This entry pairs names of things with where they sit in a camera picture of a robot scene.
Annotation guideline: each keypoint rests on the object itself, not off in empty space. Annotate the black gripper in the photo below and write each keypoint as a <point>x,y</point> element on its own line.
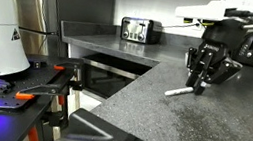
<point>214,48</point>

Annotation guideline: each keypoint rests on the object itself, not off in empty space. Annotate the white marker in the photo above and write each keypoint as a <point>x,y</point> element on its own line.
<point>179,91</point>

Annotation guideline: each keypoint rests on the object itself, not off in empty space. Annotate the black wrist flange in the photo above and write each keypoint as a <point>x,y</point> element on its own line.
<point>223,32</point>

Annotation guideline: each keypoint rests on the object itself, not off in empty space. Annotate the silver toaster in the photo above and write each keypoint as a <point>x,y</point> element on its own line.
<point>139,30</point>

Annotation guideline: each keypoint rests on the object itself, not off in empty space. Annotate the black built-in oven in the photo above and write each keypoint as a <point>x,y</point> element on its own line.
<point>109,74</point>

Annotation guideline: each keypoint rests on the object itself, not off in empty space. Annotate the stainless steel refrigerator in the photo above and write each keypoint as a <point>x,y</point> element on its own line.
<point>37,10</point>

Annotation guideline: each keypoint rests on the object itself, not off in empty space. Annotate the black perforated breadboard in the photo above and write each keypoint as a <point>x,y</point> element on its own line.
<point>1,95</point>

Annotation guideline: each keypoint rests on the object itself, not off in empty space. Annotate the wall power outlet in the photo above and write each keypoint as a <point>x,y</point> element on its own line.
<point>197,23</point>

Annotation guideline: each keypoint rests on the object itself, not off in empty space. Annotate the grey black angular frame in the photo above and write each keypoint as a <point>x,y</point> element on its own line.
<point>87,132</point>

